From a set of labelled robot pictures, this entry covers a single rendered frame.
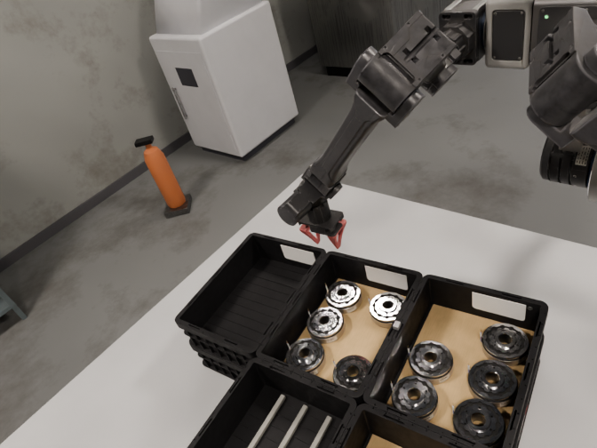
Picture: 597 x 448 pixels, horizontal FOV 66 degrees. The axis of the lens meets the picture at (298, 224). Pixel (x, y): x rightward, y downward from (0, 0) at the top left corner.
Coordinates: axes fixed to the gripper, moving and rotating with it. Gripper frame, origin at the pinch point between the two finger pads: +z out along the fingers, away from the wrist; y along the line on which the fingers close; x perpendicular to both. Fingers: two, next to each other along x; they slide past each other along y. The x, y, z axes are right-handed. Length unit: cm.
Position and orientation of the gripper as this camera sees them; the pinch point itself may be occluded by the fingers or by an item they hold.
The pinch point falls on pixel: (328, 242)
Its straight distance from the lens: 122.5
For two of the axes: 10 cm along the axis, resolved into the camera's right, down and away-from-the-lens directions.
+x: 5.2, -6.5, 5.5
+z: 2.5, 7.4, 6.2
